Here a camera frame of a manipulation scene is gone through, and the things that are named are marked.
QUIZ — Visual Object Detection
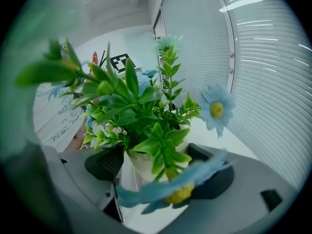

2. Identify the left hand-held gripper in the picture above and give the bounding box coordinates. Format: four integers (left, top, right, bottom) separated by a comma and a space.
109, 53, 143, 76

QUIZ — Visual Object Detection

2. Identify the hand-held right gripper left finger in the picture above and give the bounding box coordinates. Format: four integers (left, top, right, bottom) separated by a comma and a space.
58, 144, 125, 223

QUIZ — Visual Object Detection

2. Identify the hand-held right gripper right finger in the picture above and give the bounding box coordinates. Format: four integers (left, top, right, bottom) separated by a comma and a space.
146, 142, 297, 234

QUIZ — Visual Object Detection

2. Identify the blue white flower bouquet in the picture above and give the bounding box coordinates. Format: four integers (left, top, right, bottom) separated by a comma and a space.
1, 0, 237, 215

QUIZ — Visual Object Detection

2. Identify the person's torso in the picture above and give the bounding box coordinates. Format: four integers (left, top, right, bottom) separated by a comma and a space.
33, 40, 90, 154

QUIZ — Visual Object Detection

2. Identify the white table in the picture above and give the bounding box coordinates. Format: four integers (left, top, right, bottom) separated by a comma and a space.
120, 117, 259, 225

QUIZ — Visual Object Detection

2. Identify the glass partition with blinds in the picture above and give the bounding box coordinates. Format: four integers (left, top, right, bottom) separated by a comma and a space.
160, 0, 312, 192

